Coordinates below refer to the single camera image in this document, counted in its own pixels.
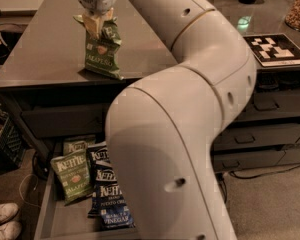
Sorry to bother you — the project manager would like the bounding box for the front blue vinegar chip bag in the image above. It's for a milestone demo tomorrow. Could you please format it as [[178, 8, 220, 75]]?
[[97, 183, 134, 229]]

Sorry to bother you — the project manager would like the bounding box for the black white fiducial marker tile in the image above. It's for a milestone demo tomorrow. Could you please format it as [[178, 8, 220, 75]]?
[[244, 34, 300, 67]]

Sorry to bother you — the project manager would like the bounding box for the open grey middle drawer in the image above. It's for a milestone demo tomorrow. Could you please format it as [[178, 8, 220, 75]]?
[[35, 140, 138, 240]]

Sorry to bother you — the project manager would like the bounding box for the black power cable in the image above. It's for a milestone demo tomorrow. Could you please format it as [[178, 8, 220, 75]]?
[[215, 163, 300, 205]]

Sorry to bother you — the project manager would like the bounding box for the green jalapeno chip bag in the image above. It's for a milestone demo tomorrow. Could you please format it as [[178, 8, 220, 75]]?
[[73, 15, 123, 80]]

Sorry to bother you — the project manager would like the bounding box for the back green chip bag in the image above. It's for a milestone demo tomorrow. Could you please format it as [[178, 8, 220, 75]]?
[[63, 135, 96, 155]]

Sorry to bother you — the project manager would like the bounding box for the grey bottom right drawer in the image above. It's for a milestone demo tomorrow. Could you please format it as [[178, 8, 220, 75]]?
[[213, 150, 285, 172]]

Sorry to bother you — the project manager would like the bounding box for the grey middle right drawer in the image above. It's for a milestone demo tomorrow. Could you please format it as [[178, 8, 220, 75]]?
[[213, 124, 300, 151]]

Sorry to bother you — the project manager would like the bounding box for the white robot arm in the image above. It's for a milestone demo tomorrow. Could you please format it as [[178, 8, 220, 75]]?
[[78, 0, 256, 240]]

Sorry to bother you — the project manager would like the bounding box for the grey top left drawer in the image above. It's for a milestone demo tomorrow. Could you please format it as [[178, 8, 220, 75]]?
[[21, 104, 109, 138]]

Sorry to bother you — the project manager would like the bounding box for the back blue chip bag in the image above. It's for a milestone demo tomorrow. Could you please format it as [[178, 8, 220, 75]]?
[[87, 142, 111, 169]]

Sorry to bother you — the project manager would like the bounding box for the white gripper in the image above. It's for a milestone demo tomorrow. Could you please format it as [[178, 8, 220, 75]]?
[[78, 0, 117, 39]]

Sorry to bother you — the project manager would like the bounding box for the middle blue chip bag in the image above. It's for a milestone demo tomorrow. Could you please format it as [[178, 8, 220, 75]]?
[[88, 169, 117, 217]]

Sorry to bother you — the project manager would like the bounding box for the thin white cable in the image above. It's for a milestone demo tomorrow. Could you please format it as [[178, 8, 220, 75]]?
[[18, 173, 42, 209]]

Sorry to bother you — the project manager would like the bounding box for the grey top right drawer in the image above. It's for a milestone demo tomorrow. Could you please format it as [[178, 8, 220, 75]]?
[[237, 90, 300, 122]]

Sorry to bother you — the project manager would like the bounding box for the upper white shoe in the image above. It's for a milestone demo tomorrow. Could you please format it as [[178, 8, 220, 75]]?
[[0, 203, 19, 224]]

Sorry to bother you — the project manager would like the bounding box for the white shoe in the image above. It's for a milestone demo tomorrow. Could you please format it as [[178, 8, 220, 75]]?
[[0, 221, 22, 240], [0, 203, 19, 224]]

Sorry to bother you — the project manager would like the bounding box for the lower white shoe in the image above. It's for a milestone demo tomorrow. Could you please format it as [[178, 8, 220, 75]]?
[[0, 221, 22, 240]]

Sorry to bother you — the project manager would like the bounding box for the black plastic crate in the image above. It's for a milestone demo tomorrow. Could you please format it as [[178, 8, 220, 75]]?
[[0, 118, 26, 170]]

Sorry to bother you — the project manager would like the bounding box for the grey cabinet frame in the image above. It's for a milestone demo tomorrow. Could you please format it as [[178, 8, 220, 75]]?
[[0, 69, 300, 156]]

